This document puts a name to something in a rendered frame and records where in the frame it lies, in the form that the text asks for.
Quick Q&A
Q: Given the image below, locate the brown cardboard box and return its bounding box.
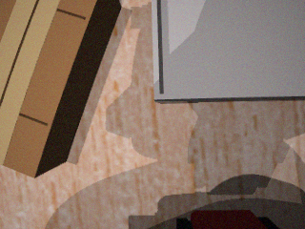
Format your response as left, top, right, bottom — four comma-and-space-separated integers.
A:
0, 0, 122, 178

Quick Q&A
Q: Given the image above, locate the grey open-top tray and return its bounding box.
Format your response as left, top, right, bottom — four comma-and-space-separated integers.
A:
152, 0, 305, 102

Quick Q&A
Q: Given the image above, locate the red block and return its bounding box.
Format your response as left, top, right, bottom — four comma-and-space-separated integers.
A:
191, 210, 268, 229

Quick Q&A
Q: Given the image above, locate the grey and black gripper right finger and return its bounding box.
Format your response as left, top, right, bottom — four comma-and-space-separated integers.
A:
258, 217, 279, 229

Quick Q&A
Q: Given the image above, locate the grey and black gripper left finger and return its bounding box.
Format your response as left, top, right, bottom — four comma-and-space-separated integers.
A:
176, 219, 193, 229

